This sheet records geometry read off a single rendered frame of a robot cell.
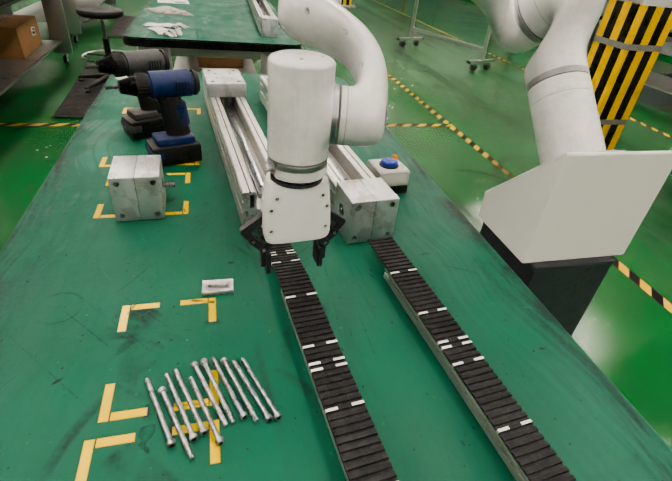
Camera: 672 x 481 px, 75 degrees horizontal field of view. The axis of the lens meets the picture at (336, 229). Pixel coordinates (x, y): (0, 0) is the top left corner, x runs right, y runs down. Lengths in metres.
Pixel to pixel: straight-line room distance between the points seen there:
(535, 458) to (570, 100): 0.66
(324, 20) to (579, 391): 0.62
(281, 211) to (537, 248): 0.53
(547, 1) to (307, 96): 0.65
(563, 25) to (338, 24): 0.54
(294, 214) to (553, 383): 0.45
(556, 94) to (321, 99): 0.57
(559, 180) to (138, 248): 0.76
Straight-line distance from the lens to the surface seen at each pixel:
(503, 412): 0.62
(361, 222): 0.85
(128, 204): 0.94
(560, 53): 1.03
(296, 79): 0.54
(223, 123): 1.18
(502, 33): 1.09
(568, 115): 0.98
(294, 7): 0.65
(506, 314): 0.81
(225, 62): 4.30
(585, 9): 1.06
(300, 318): 0.66
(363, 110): 0.56
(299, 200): 0.62
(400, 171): 1.05
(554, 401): 0.72
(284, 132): 0.57
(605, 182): 0.94
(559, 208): 0.91
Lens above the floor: 1.28
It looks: 34 degrees down
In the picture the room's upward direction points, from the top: 6 degrees clockwise
